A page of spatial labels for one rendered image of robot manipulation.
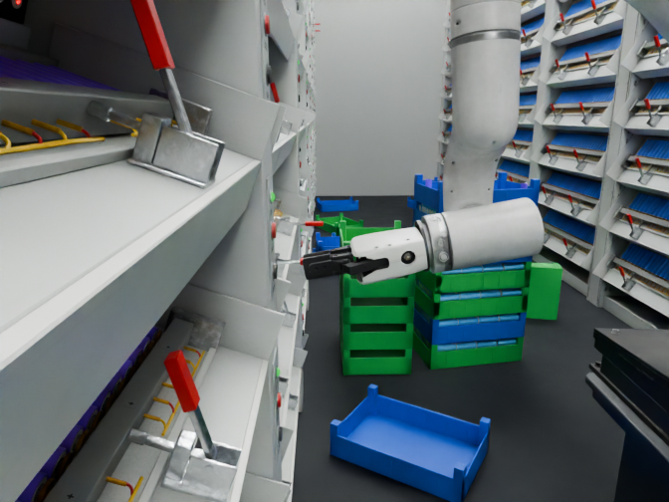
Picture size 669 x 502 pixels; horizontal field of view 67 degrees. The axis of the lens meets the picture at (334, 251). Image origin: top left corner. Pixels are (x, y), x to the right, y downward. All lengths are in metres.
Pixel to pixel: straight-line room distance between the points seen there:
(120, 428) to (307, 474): 0.86
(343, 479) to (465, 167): 0.69
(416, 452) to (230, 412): 0.86
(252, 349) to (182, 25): 0.29
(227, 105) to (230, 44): 0.05
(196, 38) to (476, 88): 0.38
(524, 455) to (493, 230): 0.69
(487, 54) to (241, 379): 0.50
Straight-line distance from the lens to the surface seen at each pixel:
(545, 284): 2.02
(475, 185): 0.82
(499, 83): 0.72
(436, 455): 1.24
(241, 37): 0.46
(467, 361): 1.62
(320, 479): 1.16
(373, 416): 1.34
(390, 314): 1.46
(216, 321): 0.49
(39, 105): 0.25
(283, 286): 0.58
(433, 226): 0.71
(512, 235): 0.73
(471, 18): 0.73
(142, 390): 0.38
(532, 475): 1.24
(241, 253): 0.47
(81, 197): 0.20
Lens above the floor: 0.74
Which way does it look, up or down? 15 degrees down
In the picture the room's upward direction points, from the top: straight up
